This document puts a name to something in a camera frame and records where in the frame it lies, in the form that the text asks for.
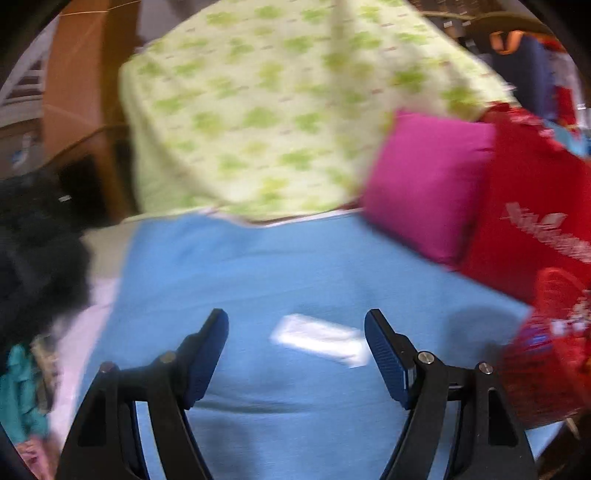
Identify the red paper shopping bag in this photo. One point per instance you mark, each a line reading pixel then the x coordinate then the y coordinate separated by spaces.
pixel 517 184

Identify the teal cloth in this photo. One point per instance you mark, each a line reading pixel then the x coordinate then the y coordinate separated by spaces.
pixel 23 397

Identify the white paper box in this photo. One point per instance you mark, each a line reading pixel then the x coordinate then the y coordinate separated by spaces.
pixel 318 339

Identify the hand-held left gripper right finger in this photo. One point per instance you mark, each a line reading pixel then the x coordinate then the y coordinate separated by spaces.
pixel 385 355

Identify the pink pillow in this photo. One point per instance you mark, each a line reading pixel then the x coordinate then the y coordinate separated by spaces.
pixel 429 194

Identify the dark wooden cabinet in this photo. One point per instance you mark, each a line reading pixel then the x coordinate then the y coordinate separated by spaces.
pixel 87 194

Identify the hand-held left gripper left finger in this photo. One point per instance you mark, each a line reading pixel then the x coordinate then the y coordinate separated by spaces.
pixel 207 355

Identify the green clover print quilt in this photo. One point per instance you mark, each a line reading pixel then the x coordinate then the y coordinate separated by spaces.
pixel 277 115

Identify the black padded jacket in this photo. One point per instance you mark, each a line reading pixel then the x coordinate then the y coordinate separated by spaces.
pixel 37 254

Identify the light blue box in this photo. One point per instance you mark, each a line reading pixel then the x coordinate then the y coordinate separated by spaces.
pixel 572 138

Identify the blue blanket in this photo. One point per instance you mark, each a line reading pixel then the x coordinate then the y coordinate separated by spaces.
pixel 277 277

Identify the wooden pillar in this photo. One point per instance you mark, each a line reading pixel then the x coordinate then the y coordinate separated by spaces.
pixel 78 92

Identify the red plastic mesh basket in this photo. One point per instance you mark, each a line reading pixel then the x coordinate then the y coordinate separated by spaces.
pixel 531 369

